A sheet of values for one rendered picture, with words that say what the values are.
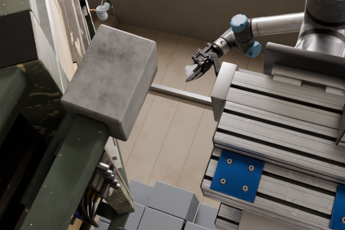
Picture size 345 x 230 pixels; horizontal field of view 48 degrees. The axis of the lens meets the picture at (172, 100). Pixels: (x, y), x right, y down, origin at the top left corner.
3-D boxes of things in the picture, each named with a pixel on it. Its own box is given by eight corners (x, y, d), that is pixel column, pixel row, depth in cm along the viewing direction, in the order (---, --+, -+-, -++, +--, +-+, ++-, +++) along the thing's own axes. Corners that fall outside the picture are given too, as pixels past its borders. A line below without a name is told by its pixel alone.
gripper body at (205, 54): (191, 64, 184) (210, 48, 187) (204, 75, 181) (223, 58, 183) (189, 55, 178) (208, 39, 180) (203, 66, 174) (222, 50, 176)
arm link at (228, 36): (246, 27, 178) (233, 20, 183) (229, 42, 176) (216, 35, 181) (248, 39, 184) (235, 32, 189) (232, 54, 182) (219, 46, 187)
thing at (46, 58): (-20, 74, 72) (40, 60, 73) (-25, 21, 77) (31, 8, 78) (120, 216, 275) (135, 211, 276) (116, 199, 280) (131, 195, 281)
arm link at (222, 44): (229, 53, 184) (229, 43, 176) (223, 59, 183) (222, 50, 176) (218, 44, 187) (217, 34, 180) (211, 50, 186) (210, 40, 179)
